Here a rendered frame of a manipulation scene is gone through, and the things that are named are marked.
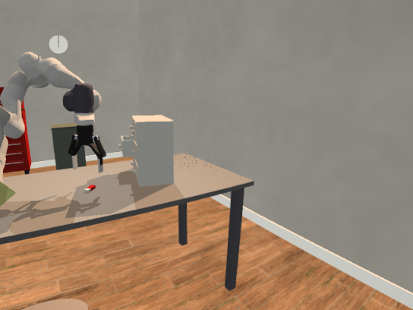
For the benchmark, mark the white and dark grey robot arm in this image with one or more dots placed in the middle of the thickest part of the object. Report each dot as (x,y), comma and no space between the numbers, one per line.
(80,99)

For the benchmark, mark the white chest of drawers with wooden top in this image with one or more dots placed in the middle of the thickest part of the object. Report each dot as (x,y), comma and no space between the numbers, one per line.
(155,150)

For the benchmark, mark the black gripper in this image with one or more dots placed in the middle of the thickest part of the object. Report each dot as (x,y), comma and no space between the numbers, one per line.
(85,137)

